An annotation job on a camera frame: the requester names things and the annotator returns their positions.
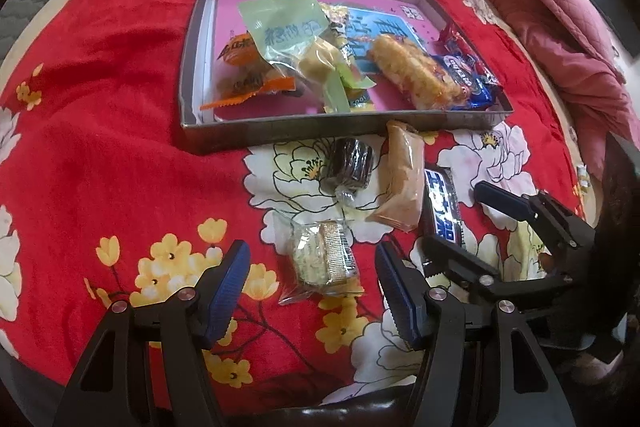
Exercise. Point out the orange peanut packet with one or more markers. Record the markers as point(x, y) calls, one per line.
point(245, 82)

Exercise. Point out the grey cardboard box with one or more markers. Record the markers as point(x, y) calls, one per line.
point(350, 127)

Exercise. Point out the green pastry packet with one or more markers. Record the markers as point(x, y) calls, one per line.
point(280, 27)

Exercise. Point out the orange snack packet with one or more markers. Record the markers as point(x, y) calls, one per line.
point(237, 49)

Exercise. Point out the light blue snack packet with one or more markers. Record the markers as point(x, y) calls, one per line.
point(337, 27)

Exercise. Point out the black round cookie packet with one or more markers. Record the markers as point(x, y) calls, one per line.
point(350, 162)

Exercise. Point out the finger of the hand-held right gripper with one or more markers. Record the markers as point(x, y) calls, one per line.
point(500, 197)
point(450, 254)

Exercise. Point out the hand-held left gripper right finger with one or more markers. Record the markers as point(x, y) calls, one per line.
point(397, 297)

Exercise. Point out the red floral blanket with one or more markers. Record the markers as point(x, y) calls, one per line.
point(100, 132)

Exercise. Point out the blue cookie packet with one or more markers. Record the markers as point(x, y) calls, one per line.
point(470, 82)

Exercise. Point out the red rice cracker packet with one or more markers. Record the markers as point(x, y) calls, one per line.
point(410, 67)

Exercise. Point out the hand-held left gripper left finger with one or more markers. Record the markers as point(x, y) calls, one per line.
point(227, 292)

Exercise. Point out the clear green cake packet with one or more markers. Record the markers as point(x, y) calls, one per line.
point(320, 252)

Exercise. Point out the dark chocolate bar packet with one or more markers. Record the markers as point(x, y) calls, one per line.
point(442, 212)

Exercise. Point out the brown wafer packet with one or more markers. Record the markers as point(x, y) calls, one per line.
point(400, 177)

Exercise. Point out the red snack packet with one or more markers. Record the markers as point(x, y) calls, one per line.
point(450, 37)

